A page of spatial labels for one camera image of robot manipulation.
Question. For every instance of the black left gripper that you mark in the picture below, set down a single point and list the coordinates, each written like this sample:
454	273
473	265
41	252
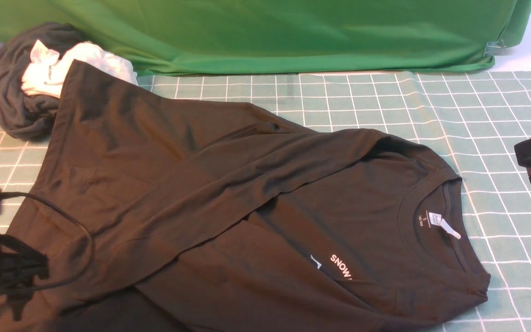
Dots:
19	266

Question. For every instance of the dark gray long-sleeved shirt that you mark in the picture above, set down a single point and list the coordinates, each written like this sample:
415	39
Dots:
223	217

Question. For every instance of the white crumpled shirt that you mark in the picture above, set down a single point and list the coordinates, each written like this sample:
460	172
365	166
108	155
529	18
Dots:
46	72

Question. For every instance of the green checkered tablecloth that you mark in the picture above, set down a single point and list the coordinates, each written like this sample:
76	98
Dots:
471	122

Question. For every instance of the silver binder clip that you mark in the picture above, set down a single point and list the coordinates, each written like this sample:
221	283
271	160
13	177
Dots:
495	48

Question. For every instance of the dark gray crumpled garment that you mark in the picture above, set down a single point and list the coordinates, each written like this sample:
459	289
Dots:
30	117

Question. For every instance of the green backdrop cloth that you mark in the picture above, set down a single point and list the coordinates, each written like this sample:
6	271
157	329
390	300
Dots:
179	37

